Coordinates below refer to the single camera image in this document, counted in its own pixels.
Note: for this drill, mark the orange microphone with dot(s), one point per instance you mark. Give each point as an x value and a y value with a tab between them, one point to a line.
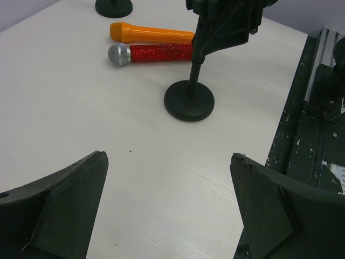
127	33

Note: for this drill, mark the black round-base mic stand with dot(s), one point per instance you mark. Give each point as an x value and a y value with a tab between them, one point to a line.
114	8

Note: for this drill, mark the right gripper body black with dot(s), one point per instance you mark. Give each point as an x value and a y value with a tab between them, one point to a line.
252	14

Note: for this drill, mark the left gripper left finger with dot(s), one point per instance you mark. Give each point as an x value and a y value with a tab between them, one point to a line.
53	217

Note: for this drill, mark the black front rail base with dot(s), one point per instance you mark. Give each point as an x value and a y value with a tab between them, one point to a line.
309	142

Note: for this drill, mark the red microphone silver grille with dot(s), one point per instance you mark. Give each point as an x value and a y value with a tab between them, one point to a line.
121	54

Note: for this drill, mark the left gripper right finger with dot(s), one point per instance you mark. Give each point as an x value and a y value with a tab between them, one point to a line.
285	218

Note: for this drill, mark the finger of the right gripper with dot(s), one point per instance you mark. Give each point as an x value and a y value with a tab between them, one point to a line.
221	25

